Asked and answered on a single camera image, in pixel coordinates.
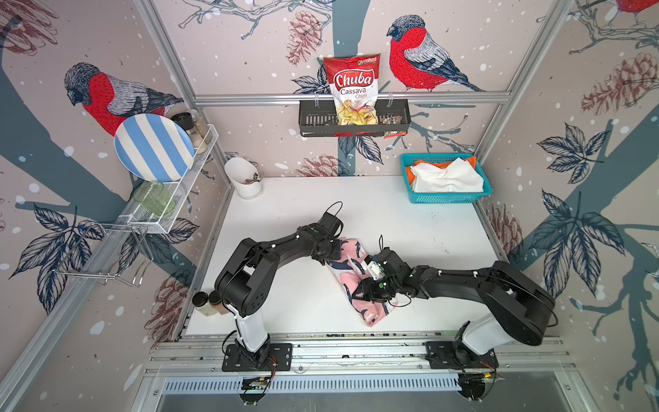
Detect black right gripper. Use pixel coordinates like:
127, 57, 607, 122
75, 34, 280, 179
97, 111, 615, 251
348, 277, 400, 303

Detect pink patterned shorts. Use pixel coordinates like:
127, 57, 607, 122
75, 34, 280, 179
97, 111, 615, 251
328, 238, 394, 327

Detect orange shorts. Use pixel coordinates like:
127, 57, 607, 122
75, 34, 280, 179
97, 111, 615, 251
405, 155, 478, 185

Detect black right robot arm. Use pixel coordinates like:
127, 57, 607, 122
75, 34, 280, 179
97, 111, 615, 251
352, 247, 555, 367

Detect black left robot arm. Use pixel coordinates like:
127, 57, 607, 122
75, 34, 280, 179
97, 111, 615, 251
215, 212, 343, 362

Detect teal plastic basket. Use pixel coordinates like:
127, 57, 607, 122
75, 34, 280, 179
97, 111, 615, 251
400, 153, 493, 204

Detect white ceramic cup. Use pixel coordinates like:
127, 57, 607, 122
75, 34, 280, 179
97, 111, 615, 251
224, 157, 264, 199

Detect black cap bottle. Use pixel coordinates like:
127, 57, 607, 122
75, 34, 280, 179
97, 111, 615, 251
208, 290, 230, 315
192, 291, 217, 317

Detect small snack packet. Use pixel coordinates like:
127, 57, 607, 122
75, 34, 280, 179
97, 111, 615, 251
379, 115, 403, 125

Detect red Chuba chips bag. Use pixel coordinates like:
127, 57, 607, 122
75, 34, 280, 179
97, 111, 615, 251
324, 54, 380, 126

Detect green glass bowl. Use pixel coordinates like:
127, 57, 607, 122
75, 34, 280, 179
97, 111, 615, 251
132, 181, 176, 216

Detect dark lid spice jar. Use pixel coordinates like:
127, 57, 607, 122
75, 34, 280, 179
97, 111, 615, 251
171, 112, 204, 150

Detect blue white striped plate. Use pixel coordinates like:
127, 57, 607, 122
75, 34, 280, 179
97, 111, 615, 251
114, 113, 195, 183

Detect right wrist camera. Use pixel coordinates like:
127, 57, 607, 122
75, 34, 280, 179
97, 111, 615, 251
361, 261, 385, 282

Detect black wire wall basket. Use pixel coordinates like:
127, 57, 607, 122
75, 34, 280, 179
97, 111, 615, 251
299, 100, 411, 137

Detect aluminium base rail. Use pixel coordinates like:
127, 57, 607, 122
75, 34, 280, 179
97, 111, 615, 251
140, 333, 576, 402

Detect clear acrylic wall shelf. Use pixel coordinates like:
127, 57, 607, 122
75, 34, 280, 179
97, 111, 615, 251
108, 125, 219, 234

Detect chrome wire wall rack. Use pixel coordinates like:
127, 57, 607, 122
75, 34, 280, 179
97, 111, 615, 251
53, 221, 153, 288

